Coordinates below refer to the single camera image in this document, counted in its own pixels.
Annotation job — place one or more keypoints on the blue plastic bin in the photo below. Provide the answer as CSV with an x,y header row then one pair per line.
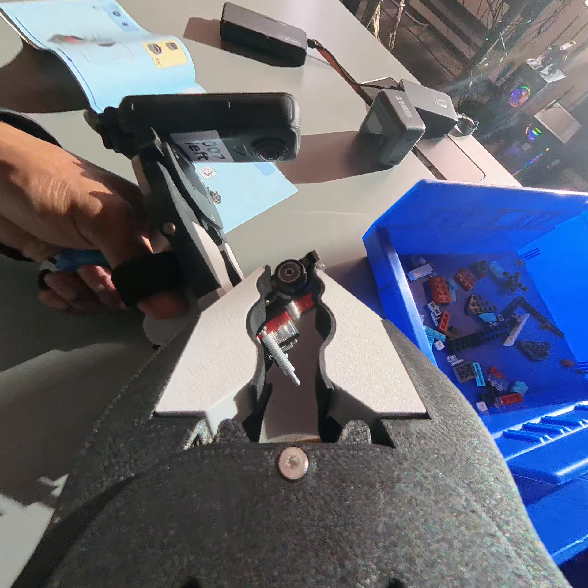
x,y
459,216
551,519

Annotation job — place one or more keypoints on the grey action camera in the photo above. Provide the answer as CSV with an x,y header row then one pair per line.
x,y
390,128

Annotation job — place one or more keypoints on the person's left forearm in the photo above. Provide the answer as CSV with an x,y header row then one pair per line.
x,y
18,121

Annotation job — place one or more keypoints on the toy brick vehicle model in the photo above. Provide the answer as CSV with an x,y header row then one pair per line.
x,y
285,328

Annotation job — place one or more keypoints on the black toy wheel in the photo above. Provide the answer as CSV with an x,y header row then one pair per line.
x,y
289,275

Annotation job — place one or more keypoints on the computer case with glowing fans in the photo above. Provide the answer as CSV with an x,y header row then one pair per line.
x,y
519,96
551,138

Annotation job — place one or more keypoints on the black adapter box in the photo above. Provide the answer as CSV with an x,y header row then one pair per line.
x,y
434,108

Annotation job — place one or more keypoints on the pile of loose toy bricks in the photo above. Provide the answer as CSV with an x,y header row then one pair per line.
x,y
482,340

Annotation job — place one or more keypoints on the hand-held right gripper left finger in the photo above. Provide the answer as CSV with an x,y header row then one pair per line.
x,y
216,367

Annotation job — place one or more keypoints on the light blue instruction booklet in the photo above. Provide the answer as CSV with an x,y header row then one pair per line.
x,y
115,41

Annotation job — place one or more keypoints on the grey desk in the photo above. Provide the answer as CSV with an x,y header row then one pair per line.
x,y
321,202

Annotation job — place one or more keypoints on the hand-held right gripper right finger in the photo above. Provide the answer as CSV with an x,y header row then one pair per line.
x,y
367,367

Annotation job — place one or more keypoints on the person's left hand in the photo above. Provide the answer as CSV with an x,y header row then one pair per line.
x,y
69,206

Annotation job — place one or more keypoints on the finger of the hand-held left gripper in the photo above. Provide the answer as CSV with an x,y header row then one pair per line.
x,y
234,268
209,257

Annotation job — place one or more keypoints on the black power bank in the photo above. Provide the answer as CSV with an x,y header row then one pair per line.
x,y
262,32

